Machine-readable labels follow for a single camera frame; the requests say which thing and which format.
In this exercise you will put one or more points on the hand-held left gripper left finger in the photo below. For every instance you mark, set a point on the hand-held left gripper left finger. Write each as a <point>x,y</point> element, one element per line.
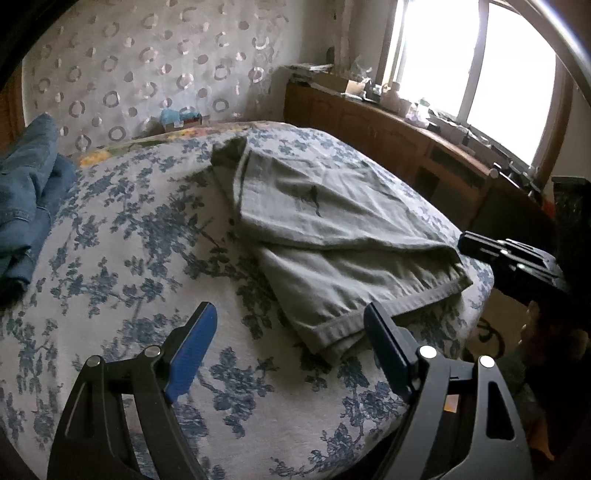
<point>194,346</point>

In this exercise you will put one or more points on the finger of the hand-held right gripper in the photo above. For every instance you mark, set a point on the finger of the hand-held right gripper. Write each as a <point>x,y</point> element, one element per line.
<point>531,249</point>
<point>480,245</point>

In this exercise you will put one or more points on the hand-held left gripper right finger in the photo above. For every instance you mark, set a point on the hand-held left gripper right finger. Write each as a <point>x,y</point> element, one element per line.
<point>385,344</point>

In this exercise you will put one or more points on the grey-green pants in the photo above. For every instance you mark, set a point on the grey-green pants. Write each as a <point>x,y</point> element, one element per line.
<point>323,221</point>

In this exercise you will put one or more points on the person's right hand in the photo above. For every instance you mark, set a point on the person's right hand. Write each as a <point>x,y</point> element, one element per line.
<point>549,332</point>

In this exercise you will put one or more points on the patterned floor rug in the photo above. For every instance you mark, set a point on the patterned floor rug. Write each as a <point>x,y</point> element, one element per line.
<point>496,323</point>

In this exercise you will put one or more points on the blue floral bedsheet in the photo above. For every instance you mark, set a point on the blue floral bedsheet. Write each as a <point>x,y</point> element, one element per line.
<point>138,240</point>

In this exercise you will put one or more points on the long wooden cabinet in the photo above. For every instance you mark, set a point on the long wooden cabinet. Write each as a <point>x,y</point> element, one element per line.
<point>378,134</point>

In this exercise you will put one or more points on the window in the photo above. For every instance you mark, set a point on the window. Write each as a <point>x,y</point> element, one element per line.
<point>438,50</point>

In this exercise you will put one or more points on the colourful floral pillow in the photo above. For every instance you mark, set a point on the colourful floral pillow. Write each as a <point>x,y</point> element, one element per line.
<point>115,150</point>

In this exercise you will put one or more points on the cardboard box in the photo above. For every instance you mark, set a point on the cardboard box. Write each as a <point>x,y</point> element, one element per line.
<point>337,84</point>

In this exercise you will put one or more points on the blue tissue pack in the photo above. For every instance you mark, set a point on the blue tissue pack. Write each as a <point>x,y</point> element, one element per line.
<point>178,116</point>

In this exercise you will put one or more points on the blue denim jeans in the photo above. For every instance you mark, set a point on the blue denim jeans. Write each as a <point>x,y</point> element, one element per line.
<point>27,184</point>

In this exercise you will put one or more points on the white curtain with circles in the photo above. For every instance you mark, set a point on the white curtain with circles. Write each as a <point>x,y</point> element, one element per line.
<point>152,60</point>

